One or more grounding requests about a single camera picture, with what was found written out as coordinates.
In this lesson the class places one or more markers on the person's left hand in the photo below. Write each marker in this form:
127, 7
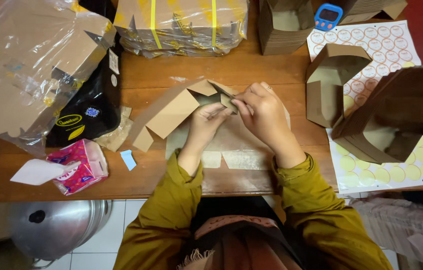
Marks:
202, 127

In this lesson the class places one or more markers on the person's right hand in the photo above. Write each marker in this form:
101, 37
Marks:
267, 116

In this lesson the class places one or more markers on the kraft cardboard box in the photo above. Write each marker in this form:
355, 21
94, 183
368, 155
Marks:
170, 112

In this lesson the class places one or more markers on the single folded kraft box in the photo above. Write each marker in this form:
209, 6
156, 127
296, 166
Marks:
324, 97

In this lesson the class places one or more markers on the light blue paper slip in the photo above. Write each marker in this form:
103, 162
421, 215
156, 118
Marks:
128, 159

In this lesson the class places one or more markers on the tall stack of folded boxes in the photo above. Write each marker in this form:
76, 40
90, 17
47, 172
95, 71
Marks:
284, 33

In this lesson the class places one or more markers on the black plastic bag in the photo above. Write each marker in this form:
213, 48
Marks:
91, 108

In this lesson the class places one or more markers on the blue digital timer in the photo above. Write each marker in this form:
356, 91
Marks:
327, 17

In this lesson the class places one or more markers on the brown fringed scarf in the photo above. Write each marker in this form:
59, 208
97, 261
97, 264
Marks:
241, 243

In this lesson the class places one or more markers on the pink tissue pack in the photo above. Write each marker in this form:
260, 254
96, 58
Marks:
82, 165

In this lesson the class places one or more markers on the nested stack of kraft boxes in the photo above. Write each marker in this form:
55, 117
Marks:
395, 112

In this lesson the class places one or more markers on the sheet of round printed stickers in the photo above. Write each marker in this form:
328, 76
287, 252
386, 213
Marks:
384, 45

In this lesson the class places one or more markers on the emptied yellow sticker sheet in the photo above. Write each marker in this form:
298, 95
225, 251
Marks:
391, 174

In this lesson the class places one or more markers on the small stack of kraft boxes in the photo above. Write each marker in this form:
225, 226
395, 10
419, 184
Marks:
372, 9

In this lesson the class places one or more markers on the white tissue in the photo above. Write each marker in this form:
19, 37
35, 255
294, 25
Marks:
35, 171

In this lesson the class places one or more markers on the white plastic bag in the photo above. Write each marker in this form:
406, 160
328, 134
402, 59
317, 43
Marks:
406, 228

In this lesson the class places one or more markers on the steel pot with lid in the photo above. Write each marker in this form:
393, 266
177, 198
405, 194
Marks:
54, 228

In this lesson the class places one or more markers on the open plastic-wrapped flat cardboard bundle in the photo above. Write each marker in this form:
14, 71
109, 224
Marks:
27, 71

